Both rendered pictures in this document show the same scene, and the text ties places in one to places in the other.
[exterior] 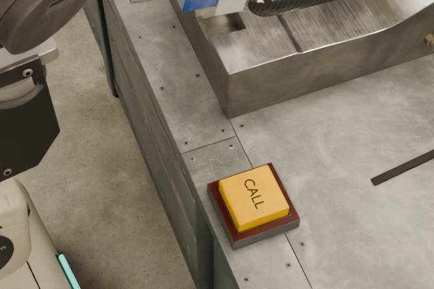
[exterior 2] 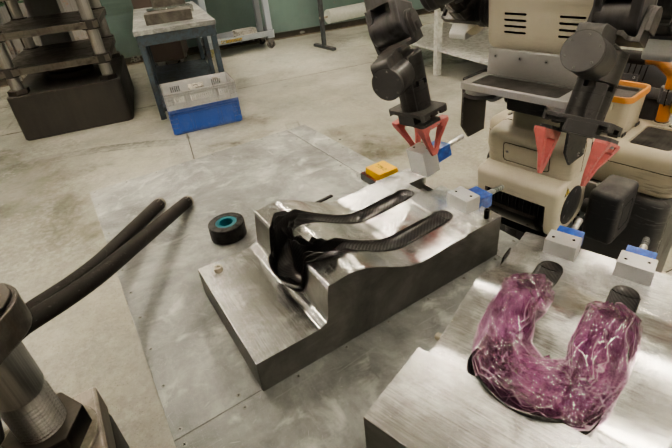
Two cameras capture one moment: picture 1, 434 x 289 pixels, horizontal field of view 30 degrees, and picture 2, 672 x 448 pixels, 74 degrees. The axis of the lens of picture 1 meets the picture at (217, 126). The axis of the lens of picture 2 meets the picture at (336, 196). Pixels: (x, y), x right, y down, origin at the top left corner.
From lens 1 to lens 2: 1.48 m
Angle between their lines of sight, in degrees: 94
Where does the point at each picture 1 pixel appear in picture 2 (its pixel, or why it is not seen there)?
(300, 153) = not seen: hidden behind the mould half
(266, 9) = (402, 195)
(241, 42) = (408, 178)
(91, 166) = not seen: outside the picture
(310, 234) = (355, 178)
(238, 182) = (389, 168)
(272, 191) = (374, 169)
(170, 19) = not seen: hidden behind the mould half
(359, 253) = (334, 178)
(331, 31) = (363, 193)
